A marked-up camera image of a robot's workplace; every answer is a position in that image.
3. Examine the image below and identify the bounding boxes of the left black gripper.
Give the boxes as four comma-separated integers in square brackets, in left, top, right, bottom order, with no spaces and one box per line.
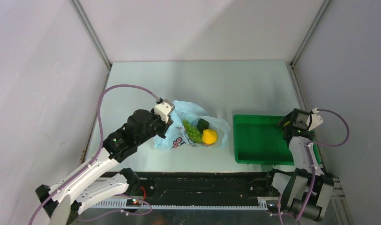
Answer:
[136,108,173,145]

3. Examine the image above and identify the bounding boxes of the light blue plastic bag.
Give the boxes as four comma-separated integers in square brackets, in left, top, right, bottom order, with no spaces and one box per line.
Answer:
[153,100,230,150]

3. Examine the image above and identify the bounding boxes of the green fake grapes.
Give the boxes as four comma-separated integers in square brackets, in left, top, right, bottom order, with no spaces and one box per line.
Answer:
[182,120,203,144]

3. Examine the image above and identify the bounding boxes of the dark green fake avocado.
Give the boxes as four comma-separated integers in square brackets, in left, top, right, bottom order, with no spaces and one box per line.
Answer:
[196,118,209,133]

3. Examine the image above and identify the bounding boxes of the yellow fake pear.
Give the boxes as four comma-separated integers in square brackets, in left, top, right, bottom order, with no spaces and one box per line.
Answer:
[202,129,218,145]

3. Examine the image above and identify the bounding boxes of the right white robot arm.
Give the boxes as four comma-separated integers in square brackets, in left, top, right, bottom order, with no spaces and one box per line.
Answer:
[264,109,334,222]

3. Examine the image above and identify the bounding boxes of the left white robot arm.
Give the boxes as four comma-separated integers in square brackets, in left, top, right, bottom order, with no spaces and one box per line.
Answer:
[35,102,175,225]

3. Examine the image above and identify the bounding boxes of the green plastic tray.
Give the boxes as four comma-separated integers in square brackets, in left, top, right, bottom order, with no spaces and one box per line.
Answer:
[233,114,321,165]

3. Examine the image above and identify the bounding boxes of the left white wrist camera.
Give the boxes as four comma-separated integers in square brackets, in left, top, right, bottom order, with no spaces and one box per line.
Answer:
[153,98,175,124]

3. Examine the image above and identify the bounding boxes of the right aluminium frame post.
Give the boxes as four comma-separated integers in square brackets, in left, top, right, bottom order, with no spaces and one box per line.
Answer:
[290,0,332,69]

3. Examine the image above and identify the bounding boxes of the aluminium frame post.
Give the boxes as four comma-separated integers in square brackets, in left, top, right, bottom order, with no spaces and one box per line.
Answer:
[69,0,112,70]
[290,0,332,69]

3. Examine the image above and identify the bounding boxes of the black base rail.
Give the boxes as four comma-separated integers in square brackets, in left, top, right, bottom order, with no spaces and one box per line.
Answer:
[97,172,299,207]

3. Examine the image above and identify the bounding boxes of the left aluminium frame post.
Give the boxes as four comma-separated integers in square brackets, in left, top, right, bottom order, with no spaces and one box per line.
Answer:
[69,0,112,70]

